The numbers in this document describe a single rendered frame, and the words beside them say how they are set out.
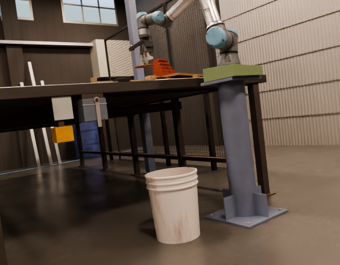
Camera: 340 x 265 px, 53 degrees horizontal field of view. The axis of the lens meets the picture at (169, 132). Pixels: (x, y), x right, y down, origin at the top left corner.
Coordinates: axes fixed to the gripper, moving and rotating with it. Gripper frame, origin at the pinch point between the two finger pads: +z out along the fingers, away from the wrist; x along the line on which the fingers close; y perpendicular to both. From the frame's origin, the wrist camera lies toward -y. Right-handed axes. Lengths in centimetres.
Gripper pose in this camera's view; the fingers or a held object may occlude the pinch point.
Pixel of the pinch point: (144, 65)
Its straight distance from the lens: 239.6
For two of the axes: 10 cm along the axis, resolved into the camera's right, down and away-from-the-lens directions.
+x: -3.6, -0.2, 9.3
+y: 9.3, -1.2, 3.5
